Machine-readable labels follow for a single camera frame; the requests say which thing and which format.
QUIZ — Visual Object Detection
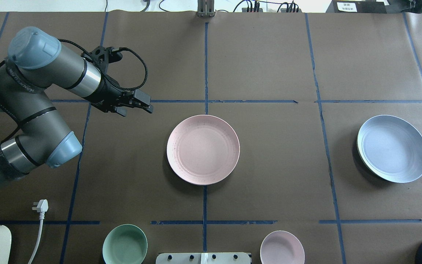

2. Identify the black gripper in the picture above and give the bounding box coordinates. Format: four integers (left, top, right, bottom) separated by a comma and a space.
86, 76, 154, 117

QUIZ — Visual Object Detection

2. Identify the pink plate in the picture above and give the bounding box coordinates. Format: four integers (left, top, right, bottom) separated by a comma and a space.
166, 115, 241, 186

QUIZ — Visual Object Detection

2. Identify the blue plate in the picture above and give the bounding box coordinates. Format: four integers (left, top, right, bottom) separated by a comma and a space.
356, 115, 422, 183

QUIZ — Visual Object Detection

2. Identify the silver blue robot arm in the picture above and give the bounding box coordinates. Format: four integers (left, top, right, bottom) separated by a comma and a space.
0, 26, 153, 188

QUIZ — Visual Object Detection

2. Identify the green bowl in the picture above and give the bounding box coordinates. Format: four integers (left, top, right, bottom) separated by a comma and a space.
102, 224, 148, 264

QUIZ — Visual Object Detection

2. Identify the white mounting plate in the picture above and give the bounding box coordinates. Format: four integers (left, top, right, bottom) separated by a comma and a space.
155, 252, 252, 264

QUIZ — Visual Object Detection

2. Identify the pink bowl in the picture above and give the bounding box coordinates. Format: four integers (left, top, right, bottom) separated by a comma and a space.
260, 230, 305, 264

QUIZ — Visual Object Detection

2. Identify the black power adapter box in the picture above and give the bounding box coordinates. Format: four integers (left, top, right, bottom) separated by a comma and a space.
325, 0, 387, 14

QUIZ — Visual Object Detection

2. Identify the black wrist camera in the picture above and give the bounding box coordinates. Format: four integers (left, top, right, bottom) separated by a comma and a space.
81, 46, 123, 68

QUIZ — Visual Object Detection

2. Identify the aluminium frame post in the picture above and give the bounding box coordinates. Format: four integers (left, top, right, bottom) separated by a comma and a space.
197, 0, 216, 17

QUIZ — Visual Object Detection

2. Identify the white power plug cable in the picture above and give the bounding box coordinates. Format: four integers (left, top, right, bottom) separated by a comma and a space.
27, 199, 49, 264

